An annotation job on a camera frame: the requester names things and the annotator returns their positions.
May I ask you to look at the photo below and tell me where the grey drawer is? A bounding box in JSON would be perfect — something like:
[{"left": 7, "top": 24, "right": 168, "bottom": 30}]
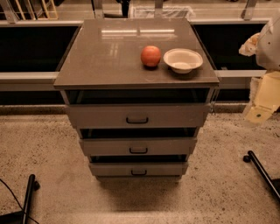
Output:
[
  {"left": 88, "top": 162, "right": 188, "bottom": 177},
  {"left": 80, "top": 137, "right": 197, "bottom": 156},
  {"left": 66, "top": 104, "right": 210, "bottom": 129}
]

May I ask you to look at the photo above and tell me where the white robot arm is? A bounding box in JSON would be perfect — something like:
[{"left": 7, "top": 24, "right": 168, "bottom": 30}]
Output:
[{"left": 239, "top": 10, "right": 280, "bottom": 125}]

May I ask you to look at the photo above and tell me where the grey drawer cabinet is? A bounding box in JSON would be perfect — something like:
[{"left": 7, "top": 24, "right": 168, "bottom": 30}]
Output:
[{"left": 52, "top": 17, "right": 221, "bottom": 182}]

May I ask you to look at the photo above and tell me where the red apple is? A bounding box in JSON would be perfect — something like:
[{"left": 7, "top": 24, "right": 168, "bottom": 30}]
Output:
[{"left": 141, "top": 45, "right": 161, "bottom": 67}]

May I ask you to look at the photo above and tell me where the white paper bowl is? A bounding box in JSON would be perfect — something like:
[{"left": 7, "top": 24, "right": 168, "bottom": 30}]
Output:
[{"left": 164, "top": 48, "right": 203, "bottom": 74}]

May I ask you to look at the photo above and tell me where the grey metal railing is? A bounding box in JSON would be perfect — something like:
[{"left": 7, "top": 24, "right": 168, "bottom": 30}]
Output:
[{"left": 0, "top": 0, "right": 280, "bottom": 91}]

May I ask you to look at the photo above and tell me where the wooden rack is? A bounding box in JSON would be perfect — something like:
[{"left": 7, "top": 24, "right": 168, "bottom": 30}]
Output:
[{"left": 8, "top": 0, "right": 59, "bottom": 20}]

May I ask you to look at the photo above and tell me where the black base leg right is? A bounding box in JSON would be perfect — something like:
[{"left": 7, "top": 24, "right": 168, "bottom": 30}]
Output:
[{"left": 243, "top": 150, "right": 280, "bottom": 203}]

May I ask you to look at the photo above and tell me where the black base leg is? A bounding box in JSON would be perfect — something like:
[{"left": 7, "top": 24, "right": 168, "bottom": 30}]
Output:
[
  {"left": 243, "top": 150, "right": 280, "bottom": 203},
  {"left": 0, "top": 174, "right": 40, "bottom": 224}
]

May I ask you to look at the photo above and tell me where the black base leg left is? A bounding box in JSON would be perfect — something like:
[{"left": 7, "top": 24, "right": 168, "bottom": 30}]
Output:
[{"left": 0, "top": 174, "right": 40, "bottom": 224}]

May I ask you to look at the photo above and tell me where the black cable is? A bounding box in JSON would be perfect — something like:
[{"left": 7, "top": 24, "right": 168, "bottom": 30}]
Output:
[{"left": 0, "top": 178, "right": 40, "bottom": 224}]

